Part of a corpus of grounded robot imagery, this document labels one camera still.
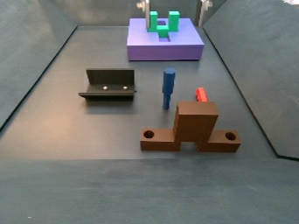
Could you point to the metal wall clamp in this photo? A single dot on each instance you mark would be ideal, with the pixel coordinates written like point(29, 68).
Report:
point(206, 4)
point(145, 6)

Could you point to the left metal wall clamp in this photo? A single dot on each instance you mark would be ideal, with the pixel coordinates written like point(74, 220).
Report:
point(145, 6)

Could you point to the blue cylindrical peg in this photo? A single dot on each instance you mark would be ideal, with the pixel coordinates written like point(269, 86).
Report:
point(169, 78)

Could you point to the green U-shaped block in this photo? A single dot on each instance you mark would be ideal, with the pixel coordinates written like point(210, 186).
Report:
point(163, 29)

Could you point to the purple base board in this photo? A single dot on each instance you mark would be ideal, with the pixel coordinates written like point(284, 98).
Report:
point(183, 45)

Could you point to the black angle bracket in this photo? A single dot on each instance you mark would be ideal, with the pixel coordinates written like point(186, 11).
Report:
point(110, 83)

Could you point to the right metal wall clamp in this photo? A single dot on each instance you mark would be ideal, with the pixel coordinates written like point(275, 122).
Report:
point(206, 4)

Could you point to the red small peg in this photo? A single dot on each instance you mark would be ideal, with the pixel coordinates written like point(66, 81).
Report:
point(201, 94)

